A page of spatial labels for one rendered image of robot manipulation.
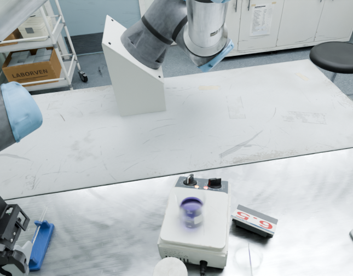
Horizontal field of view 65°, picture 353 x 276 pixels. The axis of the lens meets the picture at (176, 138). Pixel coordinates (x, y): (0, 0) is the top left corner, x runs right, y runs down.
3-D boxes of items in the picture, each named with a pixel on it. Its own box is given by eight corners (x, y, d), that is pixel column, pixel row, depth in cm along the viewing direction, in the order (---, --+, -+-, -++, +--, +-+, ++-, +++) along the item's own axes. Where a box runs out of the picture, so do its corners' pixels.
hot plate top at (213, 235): (171, 188, 59) (171, 185, 59) (229, 194, 57) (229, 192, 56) (158, 241, 51) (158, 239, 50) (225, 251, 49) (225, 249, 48)
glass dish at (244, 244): (227, 260, 55) (229, 256, 54) (242, 240, 58) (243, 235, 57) (253, 279, 52) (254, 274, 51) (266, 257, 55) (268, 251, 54)
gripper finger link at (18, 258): (36, 264, 50) (11, 241, 44) (33, 273, 49) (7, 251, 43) (10, 265, 50) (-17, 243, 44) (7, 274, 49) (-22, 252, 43)
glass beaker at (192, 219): (211, 215, 53) (212, 190, 48) (197, 238, 50) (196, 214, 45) (185, 201, 56) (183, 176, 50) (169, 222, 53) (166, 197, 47)
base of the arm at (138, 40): (121, 28, 90) (139, 3, 86) (158, 55, 98) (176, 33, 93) (119, 47, 79) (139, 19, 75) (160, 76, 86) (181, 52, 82)
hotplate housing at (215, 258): (178, 182, 70) (175, 161, 65) (230, 188, 68) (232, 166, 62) (157, 272, 54) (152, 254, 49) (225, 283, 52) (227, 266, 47)
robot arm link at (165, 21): (155, 15, 90) (183, -22, 83) (183, 45, 89) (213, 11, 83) (136, 10, 79) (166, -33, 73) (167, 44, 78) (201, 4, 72)
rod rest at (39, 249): (40, 225, 64) (34, 217, 61) (55, 225, 64) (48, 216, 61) (23, 270, 56) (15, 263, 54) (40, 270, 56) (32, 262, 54)
